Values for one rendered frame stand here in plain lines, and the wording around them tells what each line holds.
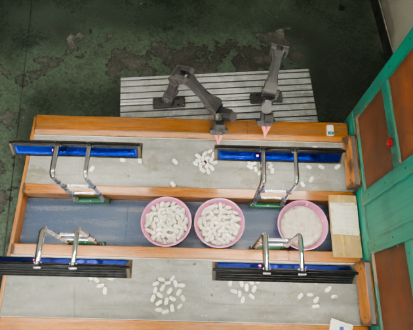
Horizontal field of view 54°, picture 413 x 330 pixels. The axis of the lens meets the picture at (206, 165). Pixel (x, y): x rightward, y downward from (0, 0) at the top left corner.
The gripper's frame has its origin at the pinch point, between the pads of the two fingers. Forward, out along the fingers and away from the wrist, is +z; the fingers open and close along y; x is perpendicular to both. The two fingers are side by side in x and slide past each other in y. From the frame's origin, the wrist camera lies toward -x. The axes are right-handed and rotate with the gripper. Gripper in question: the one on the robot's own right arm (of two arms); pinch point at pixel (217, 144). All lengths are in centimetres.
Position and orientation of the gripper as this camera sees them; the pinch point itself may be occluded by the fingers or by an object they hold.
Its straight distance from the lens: 230.1
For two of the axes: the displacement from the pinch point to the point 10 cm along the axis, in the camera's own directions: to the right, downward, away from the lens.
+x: 0.1, -3.3, 9.4
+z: -0.2, 9.4, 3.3
